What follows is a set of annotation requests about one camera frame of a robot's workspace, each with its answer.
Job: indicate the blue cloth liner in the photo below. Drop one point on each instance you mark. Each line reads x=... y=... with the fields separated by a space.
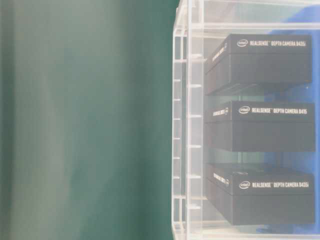
x=308 y=162

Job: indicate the black camera box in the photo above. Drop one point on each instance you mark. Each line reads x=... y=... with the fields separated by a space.
x=260 y=193
x=257 y=126
x=258 y=64

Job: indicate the green table cloth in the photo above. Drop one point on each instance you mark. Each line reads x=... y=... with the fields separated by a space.
x=85 y=119

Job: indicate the clear plastic storage bin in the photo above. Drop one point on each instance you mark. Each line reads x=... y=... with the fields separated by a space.
x=200 y=26

